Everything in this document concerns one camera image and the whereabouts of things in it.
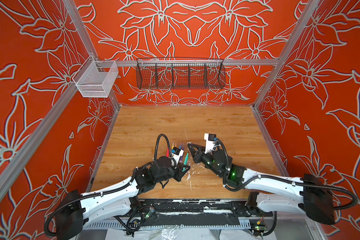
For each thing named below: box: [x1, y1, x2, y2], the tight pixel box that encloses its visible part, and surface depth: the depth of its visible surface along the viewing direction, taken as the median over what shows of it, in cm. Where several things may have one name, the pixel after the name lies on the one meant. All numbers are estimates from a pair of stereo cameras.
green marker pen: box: [182, 152, 189, 172], surface depth 72 cm
